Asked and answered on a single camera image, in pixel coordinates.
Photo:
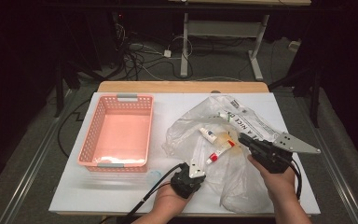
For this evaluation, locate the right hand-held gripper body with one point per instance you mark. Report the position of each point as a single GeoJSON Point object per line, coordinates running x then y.
{"type": "Point", "coordinates": [273, 155]}

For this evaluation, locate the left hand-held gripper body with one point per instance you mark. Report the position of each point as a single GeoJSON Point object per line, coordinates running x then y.
{"type": "Point", "coordinates": [185, 183]}

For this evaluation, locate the small white bottle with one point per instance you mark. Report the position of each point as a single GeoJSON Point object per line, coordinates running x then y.
{"type": "Point", "coordinates": [208, 134]}

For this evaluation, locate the clear printed plastic bag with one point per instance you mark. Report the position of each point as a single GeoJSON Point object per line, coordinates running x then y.
{"type": "Point", "coordinates": [239, 193]}

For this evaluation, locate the pink plastic basket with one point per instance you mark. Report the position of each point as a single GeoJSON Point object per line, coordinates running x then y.
{"type": "Point", "coordinates": [118, 130]}

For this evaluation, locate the person's left hand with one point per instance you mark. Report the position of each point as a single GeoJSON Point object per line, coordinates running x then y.
{"type": "Point", "coordinates": [167, 202]}

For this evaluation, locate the person's right hand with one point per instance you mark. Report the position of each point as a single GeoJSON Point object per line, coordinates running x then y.
{"type": "Point", "coordinates": [279, 183]}

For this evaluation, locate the black stand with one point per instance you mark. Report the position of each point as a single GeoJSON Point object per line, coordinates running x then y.
{"type": "Point", "coordinates": [314, 99]}

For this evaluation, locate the white board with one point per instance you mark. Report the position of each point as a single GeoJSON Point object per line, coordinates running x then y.
{"type": "Point", "coordinates": [167, 109]}

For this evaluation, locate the wooden table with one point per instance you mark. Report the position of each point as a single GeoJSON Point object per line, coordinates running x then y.
{"type": "Point", "coordinates": [183, 86]}

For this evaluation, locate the small white box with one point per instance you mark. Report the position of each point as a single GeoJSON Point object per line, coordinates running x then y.
{"type": "Point", "coordinates": [294, 45]}

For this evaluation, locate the white power adapter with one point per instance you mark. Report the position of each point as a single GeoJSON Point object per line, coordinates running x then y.
{"type": "Point", "coordinates": [167, 53]}

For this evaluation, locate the metal floor rail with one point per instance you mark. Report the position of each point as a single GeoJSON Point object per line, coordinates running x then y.
{"type": "Point", "coordinates": [332, 161]}
{"type": "Point", "coordinates": [34, 158]}

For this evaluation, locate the white metal desk frame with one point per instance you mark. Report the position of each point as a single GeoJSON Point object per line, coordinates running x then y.
{"type": "Point", "coordinates": [185, 46]}

